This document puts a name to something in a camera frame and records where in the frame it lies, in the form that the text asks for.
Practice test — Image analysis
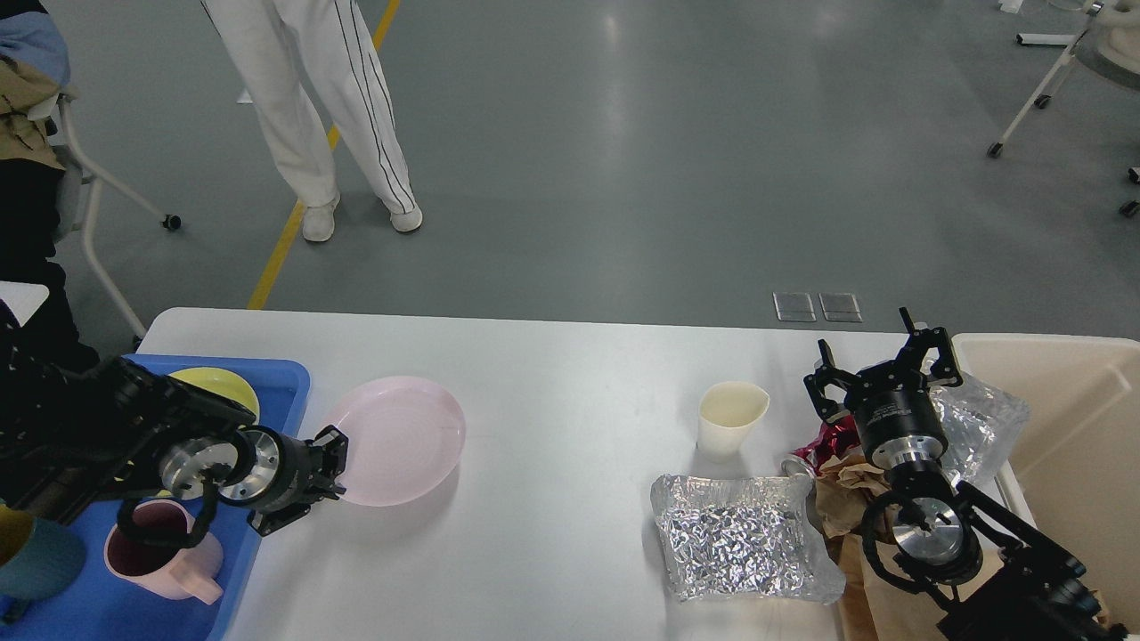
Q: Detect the person in white trousers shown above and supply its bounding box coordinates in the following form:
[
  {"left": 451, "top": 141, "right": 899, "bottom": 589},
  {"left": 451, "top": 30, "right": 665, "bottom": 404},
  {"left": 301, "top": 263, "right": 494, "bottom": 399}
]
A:
[{"left": 204, "top": 1, "right": 423, "bottom": 243}]

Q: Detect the pink mug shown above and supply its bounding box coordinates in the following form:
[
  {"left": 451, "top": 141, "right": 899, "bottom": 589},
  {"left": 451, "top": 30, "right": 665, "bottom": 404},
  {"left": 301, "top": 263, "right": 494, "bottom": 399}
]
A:
[{"left": 103, "top": 500, "right": 223, "bottom": 605}]

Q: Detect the crushed red can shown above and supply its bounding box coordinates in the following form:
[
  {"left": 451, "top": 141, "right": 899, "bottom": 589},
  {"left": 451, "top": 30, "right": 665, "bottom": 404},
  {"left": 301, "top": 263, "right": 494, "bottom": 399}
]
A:
[{"left": 780, "top": 417, "right": 860, "bottom": 477}]

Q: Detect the yellow plate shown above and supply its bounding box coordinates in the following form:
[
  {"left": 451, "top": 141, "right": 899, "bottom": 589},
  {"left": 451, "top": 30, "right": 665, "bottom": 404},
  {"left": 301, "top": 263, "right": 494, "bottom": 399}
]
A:
[{"left": 168, "top": 368, "right": 260, "bottom": 425}]

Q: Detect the pink plate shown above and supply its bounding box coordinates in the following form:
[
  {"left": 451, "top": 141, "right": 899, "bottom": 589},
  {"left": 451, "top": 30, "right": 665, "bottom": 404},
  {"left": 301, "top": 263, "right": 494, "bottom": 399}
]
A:
[{"left": 325, "top": 375, "right": 467, "bottom": 508}]

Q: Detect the flat aluminium foil tray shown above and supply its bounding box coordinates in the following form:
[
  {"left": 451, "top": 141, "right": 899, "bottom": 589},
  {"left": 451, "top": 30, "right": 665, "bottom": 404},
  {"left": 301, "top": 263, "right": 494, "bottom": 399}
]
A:
[{"left": 650, "top": 474, "right": 846, "bottom": 605}]

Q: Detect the floor socket plate left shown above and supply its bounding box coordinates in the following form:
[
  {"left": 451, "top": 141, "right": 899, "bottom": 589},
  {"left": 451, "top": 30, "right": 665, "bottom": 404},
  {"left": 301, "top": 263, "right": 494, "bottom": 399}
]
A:
[{"left": 772, "top": 292, "right": 819, "bottom": 323}]

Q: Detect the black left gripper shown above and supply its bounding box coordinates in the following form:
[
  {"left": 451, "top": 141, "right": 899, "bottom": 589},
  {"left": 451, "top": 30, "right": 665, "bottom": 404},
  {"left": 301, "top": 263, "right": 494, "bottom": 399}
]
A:
[{"left": 219, "top": 425, "right": 349, "bottom": 537}]

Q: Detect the cream paper cup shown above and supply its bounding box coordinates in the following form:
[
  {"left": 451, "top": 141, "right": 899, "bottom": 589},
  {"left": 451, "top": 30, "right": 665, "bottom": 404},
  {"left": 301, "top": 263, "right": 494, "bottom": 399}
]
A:
[{"left": 697, "top": 381, "right": 770, "bottom": 459}]

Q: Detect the beige plastic bin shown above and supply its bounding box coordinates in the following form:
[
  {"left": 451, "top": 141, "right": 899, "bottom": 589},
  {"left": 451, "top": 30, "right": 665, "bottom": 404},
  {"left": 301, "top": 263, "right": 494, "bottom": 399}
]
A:
[{"left": 953, "top": 333, "right": 1139, "bottom": 633}]

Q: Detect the teal mug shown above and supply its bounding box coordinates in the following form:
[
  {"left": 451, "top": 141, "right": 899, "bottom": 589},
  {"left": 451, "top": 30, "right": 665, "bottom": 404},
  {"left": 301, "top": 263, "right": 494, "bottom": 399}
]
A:
[{"left": 1, "top": 505, "right": 86, "bottom": 628}]

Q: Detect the floor socket plate right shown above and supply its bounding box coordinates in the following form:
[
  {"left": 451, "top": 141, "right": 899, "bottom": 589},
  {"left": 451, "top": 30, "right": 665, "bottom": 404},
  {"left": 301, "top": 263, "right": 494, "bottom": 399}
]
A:
[{"left": 819, "top": 292, "right": 863, "bottom": 323}]

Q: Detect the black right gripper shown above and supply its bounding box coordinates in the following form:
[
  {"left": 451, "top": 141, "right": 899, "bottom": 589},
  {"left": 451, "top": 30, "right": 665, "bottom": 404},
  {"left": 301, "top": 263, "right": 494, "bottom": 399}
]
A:
[{"left": 803, "top": 307, "right": 964, "bottom": 469}]

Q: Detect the white chair left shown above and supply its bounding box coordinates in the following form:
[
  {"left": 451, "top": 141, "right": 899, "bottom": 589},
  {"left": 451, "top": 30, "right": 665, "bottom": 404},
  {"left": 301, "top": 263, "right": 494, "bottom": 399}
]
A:
[{"left": 31, "top": 86, "right": 184, "bottom": 344}]

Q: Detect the blue plastic tray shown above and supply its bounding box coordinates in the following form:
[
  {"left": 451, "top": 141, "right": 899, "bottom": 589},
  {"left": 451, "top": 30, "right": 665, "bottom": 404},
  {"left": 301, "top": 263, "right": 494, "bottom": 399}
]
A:
[{"left": 1, "top": 354, "right": 310, "bottom": 640}]

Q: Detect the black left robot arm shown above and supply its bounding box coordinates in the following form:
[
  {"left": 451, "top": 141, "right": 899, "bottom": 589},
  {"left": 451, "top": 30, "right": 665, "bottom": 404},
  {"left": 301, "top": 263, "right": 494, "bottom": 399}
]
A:
[{"left": 1, "top": 307, "right": 349, "bottom": 550}]

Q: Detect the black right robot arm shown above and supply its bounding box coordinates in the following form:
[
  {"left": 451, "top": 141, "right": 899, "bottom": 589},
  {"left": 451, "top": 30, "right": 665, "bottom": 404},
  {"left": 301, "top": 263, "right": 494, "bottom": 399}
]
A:
[{"left": 803, "top": 309, "right": 1127, "bottom": 640}]

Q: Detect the brown paper bag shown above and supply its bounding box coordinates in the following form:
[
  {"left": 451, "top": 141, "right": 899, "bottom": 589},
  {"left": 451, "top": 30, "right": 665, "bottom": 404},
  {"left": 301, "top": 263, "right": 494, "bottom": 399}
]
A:
[{"left": 815, "top": 448, "right": 945, "bottom": 640}]

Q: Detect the crumpled foil container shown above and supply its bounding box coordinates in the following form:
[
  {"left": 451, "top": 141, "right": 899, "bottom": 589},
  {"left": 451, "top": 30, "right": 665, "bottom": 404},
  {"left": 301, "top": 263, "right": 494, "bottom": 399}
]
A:
[{"left": 930, "top": 374, "right": 1031, "bottom": 486}]

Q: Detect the floor socket plate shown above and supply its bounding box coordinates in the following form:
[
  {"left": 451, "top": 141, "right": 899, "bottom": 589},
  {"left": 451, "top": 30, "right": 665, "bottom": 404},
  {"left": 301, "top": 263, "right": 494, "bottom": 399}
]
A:
[
  {"left": 819, "top": 292, "right": 863, "bottom": 323},
  {"left": 772, "top": 292, "right": 819, "bottom": 323}
]

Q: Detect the seated person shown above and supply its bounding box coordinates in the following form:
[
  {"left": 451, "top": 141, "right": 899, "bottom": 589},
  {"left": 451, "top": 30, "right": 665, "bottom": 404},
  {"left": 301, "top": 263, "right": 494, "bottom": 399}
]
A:
[{"left": 1, "top": 1, "right": 101, "bottom": 373}]

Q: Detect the white side table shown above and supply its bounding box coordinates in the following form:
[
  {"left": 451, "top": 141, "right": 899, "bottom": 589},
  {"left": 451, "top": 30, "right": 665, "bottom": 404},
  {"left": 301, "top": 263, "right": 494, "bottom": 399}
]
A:
[{"left": 1, "top": 279, "right": 50, "bottom": 326}]

